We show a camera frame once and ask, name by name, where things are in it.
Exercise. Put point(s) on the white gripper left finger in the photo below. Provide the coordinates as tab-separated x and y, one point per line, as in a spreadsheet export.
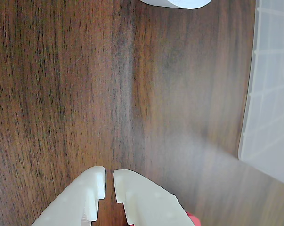
73	202

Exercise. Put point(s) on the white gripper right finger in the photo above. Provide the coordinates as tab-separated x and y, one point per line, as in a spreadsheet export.
151	204

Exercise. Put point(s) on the white tape roll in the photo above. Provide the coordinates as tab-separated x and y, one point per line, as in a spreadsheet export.
179	3

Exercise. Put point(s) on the clear plastic grid box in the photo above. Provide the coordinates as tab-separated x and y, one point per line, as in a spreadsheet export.
269	94

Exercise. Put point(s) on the red tape roll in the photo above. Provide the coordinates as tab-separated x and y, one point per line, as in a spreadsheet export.
194	221

